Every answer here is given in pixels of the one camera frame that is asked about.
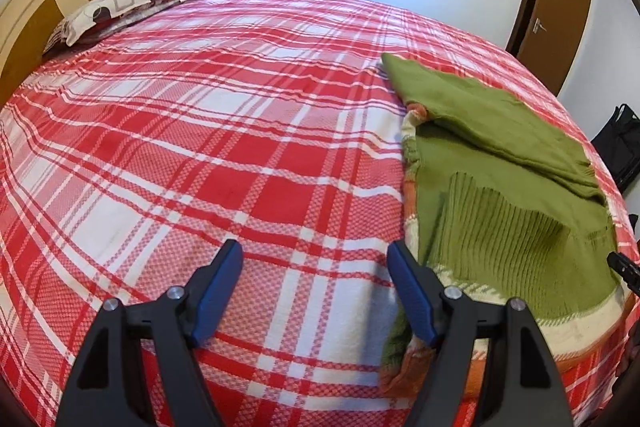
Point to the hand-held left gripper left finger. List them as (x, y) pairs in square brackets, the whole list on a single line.
[(220, 292)]

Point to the green knit sweater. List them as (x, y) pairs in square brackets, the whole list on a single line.
[(500, 207)]

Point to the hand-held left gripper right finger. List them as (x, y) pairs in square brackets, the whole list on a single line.
[(411, 292)]

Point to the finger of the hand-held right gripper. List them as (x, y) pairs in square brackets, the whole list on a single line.
[(625, 268)]

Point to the red plaid bed sheet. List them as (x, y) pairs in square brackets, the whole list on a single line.
[(200, 147)]

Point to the patterned white brown pillow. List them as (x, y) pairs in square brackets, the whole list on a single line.
[(115, 7)]

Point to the brown wooden door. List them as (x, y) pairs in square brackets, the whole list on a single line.
[(562, 7)]

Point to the black bag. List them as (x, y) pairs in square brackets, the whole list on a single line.
[(620, 147)]

